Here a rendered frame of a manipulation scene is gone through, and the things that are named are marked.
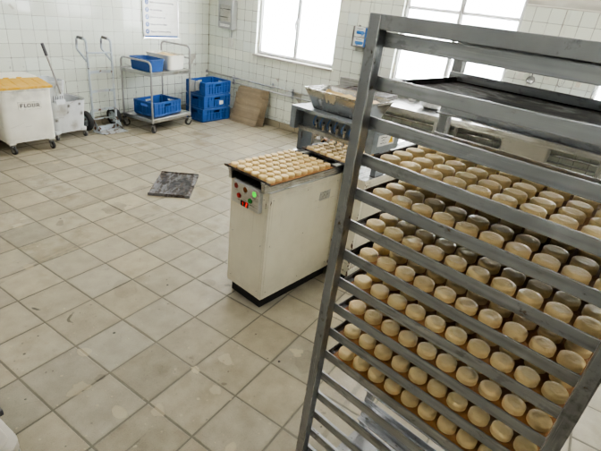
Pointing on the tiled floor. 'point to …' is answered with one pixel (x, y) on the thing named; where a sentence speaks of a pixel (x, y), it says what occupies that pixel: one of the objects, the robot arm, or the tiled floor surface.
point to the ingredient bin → (25, 109)
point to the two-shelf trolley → (152, 91)
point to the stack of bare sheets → (173, 184)
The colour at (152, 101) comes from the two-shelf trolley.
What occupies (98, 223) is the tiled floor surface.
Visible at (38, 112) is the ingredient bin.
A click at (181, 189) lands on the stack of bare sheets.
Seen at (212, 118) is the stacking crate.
